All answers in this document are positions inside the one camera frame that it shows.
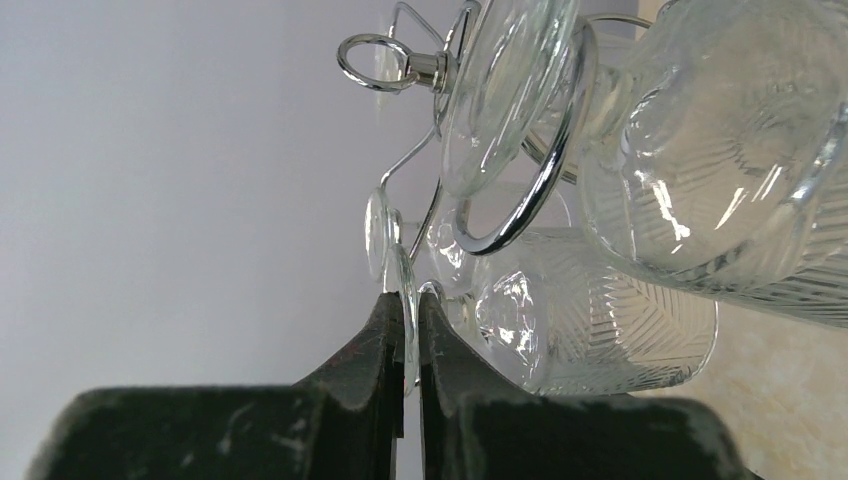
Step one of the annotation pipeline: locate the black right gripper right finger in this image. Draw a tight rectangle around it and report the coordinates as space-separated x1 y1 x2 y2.
419 293 752 479

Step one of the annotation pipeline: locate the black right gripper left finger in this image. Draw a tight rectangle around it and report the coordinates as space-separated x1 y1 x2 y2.
27 293 404 479

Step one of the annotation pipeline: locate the chrome wine glass rack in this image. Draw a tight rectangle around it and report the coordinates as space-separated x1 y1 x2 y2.
335 0 657 257

